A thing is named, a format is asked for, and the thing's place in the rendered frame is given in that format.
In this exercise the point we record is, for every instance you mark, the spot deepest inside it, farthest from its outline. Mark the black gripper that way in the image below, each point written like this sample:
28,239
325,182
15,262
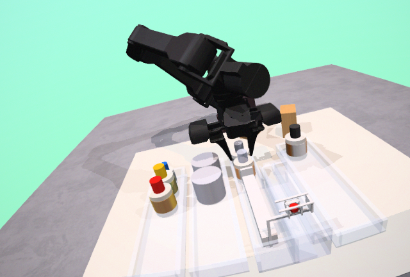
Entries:
200,131

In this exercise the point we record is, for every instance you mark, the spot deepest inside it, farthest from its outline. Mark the brown jar with red lid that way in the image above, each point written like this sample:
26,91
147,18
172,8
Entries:
162,197

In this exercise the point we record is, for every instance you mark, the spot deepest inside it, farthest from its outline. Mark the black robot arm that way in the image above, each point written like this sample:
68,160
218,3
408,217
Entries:
188,56

